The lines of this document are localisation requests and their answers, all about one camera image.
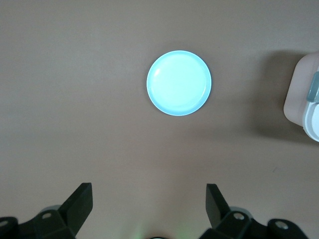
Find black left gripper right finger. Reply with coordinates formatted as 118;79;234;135
199;183;310;239

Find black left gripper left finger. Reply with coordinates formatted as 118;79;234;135
0;183;94;239

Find white lidded box grey latches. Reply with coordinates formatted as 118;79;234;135
283;51;319;142

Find light blue round plate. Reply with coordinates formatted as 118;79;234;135
146;50;213;117

